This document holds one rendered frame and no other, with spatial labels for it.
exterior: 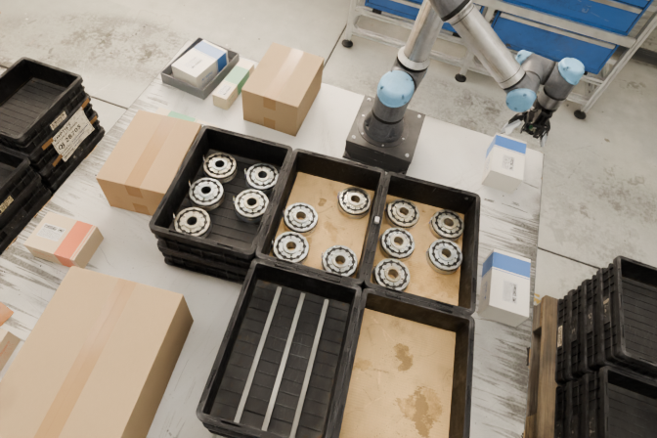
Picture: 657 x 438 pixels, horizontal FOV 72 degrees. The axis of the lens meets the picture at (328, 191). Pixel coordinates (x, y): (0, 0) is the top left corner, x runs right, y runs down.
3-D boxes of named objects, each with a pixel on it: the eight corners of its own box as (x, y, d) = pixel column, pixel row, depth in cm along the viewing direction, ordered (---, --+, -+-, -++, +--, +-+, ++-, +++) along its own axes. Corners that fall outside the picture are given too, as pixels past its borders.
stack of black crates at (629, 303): (555, 297, 211) (616, 253, 175) (621, 321, 208) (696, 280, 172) (552, 383, 189) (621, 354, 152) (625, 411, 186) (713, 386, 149)
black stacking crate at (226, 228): (207, 148, 155) (203, 125, 146) (291, 169, 153) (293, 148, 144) (155, 248, 132) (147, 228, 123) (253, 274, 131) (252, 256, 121)
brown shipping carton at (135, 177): (149, 140, 168) (138, 109, 155) (206, 153, 167) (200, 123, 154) (109, 206, 151) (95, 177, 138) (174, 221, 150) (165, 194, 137)
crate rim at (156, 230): (204, 128, 147) (203, 123, 145) (293, 152, 146) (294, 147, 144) (148, 232, 124) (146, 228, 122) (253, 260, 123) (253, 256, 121)
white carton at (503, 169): (487, 147, 185) (496, 132, 177) (516, 156, 183) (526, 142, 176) (481, 184, 173) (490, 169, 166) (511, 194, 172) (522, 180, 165)
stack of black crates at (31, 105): (61, 125, 237) (22, 55, 200) (112, 143, 234) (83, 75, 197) (5, 183, 214) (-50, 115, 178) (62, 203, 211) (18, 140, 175)
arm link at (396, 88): (367, 113, 160) (373, 85, 148) (381, 90, 167) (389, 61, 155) (397, 127, 158) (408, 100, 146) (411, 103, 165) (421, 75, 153)
